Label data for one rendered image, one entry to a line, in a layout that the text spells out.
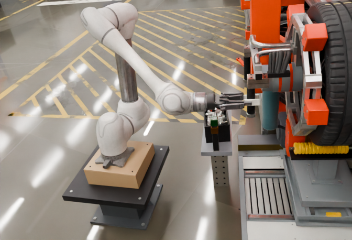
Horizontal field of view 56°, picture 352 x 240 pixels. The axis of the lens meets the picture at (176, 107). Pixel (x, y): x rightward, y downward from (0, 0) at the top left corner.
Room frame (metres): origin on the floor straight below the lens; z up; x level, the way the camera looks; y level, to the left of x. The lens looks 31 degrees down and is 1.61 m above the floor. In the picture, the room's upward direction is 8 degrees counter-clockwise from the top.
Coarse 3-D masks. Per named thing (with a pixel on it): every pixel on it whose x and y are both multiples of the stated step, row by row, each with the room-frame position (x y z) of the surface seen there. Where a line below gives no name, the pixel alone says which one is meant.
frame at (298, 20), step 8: (296, 16) 1.46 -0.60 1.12; (304, 16) 1.44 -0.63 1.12; (296, 24) 1.39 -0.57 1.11; (304, 24) 1.42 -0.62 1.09; (288, 32) 1.58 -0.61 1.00; (288, 40) 1.62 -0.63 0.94; (304, 56) 1.21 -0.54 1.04; (312, 56) 1.23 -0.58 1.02; (304, 64) 1.18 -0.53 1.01; (304, 72) 1.17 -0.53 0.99; (320, 72) 1.15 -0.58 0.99; (304, 80) 1.15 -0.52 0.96; (312, 80) 1.13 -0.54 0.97; (320, 80) 1.13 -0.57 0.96; (304, 88) 1.13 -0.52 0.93; (312, 88) 1.13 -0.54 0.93; (320, 88) 1.12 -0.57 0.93; (288, 96) 1.53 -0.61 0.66; (296, 96) 1.52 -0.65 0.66; (304, 96) 1.13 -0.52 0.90; (288, 104) 1.50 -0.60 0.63; (296, 104) 1.49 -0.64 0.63; (288, 112) 1.45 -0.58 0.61; (296, 112) 1.44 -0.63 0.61; (304, 120) 1.13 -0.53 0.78; (296, 128) 1.23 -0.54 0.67; (304, 128) 1.13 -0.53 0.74; (312, 128) 1.13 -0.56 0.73
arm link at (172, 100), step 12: (108, 36) 1.53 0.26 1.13; (120, 36) 1.54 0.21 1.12; (120, 48) 1.50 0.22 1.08; (132, 48) 1.51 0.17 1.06; (132, 60) 1.42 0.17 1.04; (144, 72) 1.31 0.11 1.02; (156, 84) 1.25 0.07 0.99; (168, 84) 1.23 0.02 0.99; (156, 96) 1.22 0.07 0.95; (168, 96) 1.15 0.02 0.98; (180, 96) 1.15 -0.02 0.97; (168, 108) 1.13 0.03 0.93; (180, 108) 1.14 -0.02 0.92
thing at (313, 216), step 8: (288, 160) 1.60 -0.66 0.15; (288, 168) 1.53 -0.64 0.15; (288, 176) 1.44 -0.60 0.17; (288, 184) 1.42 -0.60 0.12; (296, 192) 1.33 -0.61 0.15; (296, 200) 1.27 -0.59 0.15; (296, 208) 1.22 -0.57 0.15; (304, 208) 1.21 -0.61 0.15; (312, 208) 1.17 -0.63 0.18; (320, 208) 1.20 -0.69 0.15; (328, 208) 1.19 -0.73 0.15; (336, 208) 1.18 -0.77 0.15; (344, 208) 1.17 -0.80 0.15; (296, 216) 1.16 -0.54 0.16; (304, 216) 1.14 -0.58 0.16; (312, 216) 1.13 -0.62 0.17; (320, 216) 1.13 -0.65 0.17; (328, 216) 1.12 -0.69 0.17; (336, 216) 1.11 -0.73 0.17; (344, 216) 1.11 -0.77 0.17; (296, 224) 1.15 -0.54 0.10; (304, 224) 1.14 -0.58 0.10; (312, 224) 1.13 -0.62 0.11; (320, 224) 1.13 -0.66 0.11; (328, 224) 1.12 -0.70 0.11; (336, 224) 1.11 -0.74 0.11; (344, 224) 1.10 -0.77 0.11
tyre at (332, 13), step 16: (320, 16) 1.33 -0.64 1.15; (336, 16) 1.27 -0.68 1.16; (336, 32) 1.20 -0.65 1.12; (336, 48) 1.15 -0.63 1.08; (336, 64) 1.11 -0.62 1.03; (336, 80) 1.08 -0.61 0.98; (336, 96) 1.06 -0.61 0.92; (336, 112) 1.06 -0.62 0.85; (320, 128) 1.15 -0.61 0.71; (336, 128) 1.06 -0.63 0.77; (320, 144) 1.15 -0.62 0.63; (336, 144) 1.12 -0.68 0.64
